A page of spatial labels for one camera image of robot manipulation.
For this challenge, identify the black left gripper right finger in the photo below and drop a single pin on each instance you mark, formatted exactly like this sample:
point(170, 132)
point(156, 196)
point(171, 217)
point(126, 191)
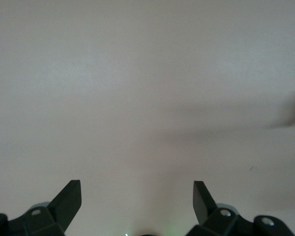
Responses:
point(204, 206)

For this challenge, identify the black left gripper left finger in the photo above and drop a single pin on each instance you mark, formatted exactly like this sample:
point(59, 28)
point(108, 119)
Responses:
point(61, 209)

